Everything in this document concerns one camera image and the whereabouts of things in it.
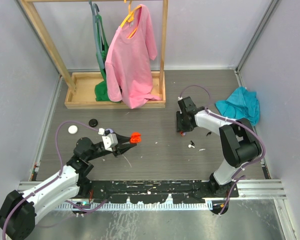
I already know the grey-blue hanger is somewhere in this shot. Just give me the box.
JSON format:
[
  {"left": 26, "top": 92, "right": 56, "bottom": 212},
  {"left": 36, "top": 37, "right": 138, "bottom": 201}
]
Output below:
[{"left": 88, "top": 0, "right": 105, "bottom": 71}]

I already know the teal cloth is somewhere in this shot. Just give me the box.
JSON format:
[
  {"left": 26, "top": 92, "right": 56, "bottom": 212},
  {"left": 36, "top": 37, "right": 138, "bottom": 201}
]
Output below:
[{"left": 215, "top": 86, "right": 260, "bottom": 127}]

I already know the yellow hanger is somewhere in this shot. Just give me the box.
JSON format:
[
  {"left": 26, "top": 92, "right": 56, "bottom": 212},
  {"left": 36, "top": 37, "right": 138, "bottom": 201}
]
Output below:
[{"left": 120, "top": 0, "right": 142, "bottom": 39}]

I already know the pink t-shirt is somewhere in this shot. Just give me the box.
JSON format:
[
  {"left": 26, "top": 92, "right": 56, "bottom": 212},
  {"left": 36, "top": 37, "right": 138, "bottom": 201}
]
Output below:
[{"left": 105, "top": 4, "right": 161, "bottom": 109}]

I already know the orange earbud charging case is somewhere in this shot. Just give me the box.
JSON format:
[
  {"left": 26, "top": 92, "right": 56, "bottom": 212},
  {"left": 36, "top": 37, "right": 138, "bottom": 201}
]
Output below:
[{"left": 129, "top": 132, "right": 142, "bottom": 144}]

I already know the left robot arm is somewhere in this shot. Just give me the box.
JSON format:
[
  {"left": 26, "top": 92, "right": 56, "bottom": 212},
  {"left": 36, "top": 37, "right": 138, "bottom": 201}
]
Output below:
[{"left": 0, "top": 131, "right": 141, "bottom": 240}]

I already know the white slotted cable duct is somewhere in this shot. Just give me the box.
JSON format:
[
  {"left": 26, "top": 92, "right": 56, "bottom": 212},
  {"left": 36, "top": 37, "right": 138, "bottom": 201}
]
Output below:
[{"left": 51, "top": 198, "right": 214, "bottom": 211}]

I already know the wooden clothes rack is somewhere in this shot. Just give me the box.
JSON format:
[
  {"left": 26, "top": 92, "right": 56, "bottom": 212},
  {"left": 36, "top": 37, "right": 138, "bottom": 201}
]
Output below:
[{"left": 20, "top": 0, "right": 169, "bottom": 109}]

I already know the green garment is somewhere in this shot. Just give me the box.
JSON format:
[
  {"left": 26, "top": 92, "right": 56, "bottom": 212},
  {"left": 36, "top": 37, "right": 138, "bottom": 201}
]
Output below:
[{"left": 94, "top": 15, "right": 110, "bottom": 102}]

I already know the black earbud charging case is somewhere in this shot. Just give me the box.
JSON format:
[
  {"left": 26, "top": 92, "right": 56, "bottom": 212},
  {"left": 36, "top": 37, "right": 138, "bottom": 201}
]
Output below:
[{"left": 88, "top": 118, "right": 99, "bottom": 128}]

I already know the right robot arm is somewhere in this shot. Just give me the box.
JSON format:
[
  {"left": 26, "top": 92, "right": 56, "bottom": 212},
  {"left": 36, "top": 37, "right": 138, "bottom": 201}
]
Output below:
[{"left": 176, "top": 96, "right": 263, "bottom": 197}]

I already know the white earbud charging case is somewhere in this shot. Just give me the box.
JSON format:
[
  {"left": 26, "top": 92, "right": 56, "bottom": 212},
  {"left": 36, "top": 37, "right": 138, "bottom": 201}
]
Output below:
[{"left": 68, "top": 125, "right": 78, "bottom": 135}]

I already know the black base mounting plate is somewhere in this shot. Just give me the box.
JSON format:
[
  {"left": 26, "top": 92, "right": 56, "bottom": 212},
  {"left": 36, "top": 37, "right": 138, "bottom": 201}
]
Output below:
[{"left": 82, "top": 180, "right": 232, "bottom": 204}]

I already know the purple earbud charging case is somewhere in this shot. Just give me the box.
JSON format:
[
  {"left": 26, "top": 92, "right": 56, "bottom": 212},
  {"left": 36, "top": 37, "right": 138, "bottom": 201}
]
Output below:
[{"left": 106, "top": 128, "right": 114, "bottom": 133}]

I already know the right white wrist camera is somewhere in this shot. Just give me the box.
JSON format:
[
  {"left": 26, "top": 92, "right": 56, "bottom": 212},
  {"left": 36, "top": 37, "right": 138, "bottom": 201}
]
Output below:
[{"left": 177, "top": 96, "right": 185, "bottom": 114}]

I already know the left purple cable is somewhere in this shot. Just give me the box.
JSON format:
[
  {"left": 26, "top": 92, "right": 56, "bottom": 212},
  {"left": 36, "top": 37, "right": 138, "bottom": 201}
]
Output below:
[{"left": 1, "top": 121, "right": 101, "bottom": 240}]

